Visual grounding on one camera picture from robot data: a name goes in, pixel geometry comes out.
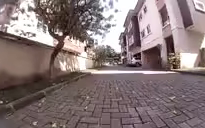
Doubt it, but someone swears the small green tree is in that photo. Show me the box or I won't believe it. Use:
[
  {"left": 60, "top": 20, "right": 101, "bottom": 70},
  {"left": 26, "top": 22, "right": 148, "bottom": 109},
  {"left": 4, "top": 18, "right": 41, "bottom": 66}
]
[{"left": 91, "top": 45, "right": 117, "bottom": 69}]

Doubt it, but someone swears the white car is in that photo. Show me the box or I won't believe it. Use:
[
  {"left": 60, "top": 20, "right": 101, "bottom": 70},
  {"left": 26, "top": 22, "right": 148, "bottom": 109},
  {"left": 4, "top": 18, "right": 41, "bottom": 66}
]
[{"left": 127, "top": 57, "right": 143, "bottom": 68}]

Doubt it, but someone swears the dark pink building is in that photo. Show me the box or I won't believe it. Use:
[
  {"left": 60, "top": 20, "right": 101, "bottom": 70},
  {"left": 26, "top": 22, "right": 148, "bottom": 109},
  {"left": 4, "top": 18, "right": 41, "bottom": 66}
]
[{"left": 118, "top": 9, "right": 143, "bottom": 65}]

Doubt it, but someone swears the grey brick paved road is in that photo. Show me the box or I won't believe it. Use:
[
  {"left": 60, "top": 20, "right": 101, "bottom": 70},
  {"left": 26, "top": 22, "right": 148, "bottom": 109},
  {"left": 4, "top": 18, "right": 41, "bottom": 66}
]
[{"left": 0, "top": 65, "right": 205, "bottom": 128}]

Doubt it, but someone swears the large leafy tree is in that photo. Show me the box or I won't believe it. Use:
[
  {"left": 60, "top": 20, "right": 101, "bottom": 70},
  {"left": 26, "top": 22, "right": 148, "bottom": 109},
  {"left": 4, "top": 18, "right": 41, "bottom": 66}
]
[{"left": 29, "top": 0, "right": 117, "bottom": 80}]

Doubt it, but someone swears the potted bush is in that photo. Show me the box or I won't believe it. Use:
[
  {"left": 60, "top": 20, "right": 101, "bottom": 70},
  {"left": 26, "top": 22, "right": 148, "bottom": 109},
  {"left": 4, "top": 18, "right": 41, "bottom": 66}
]
[{"left": 167, "top": 53, "right": 182, "bottom": 70}]

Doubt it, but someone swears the concrete kerb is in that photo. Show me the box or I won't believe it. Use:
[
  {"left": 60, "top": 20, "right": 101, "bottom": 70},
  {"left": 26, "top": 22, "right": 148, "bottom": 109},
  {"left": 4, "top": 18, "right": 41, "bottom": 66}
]
[{"left": 0, "top": 72, "right": 91, "bottom": 118}]

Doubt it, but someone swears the pink multi-storey building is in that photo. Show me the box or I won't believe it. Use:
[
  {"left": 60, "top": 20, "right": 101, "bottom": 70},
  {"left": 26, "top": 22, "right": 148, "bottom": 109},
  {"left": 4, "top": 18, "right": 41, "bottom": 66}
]
[{"left": 133, "top": 0, "right": 205, "bottom": 70}]

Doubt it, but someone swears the bare earth strip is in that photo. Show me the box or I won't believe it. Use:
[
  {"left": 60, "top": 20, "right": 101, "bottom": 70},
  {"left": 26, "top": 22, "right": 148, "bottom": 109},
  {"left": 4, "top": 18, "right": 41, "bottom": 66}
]
[{"left": 0, "top": 71, "right": 86, "bottom": 107}]

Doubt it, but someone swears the raised pavement kerb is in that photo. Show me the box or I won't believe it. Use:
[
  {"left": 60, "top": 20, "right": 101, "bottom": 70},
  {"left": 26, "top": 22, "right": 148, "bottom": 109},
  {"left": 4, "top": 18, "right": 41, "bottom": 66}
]
[{"left": 171, "top": 67, "right": 205, "bottom": 78}]

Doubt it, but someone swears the pale boundary wall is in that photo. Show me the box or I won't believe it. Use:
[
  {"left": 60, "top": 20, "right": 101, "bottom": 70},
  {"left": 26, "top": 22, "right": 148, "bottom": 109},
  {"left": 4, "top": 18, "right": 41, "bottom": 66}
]
[{"left": 0, "top": 29, "right": 95, "bottom": 92}]

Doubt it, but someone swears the pale building behind wall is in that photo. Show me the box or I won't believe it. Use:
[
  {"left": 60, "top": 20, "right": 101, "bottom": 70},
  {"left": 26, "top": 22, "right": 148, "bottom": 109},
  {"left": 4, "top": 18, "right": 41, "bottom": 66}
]
[{"left": 0, "top": 0, "right": 91, "bottom": 55}]

